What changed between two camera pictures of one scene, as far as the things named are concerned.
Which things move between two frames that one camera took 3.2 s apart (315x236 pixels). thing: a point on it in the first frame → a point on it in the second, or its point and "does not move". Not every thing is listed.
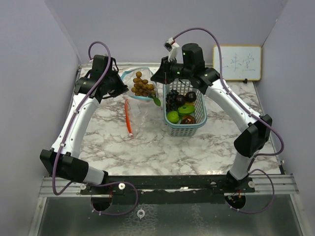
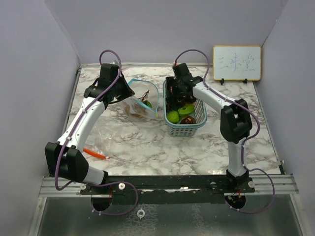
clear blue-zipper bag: [128, 78] → [143, 104]
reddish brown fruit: [188, 119] does not move
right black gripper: [162, 75] → [170, 82]
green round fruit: [173, 117] does not move
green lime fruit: [186, 109] does not move
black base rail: [169, 189] does not move
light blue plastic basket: [177, 130] does not move
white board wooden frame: [238, 62] does not move
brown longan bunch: [141, 87] → [139, 109]
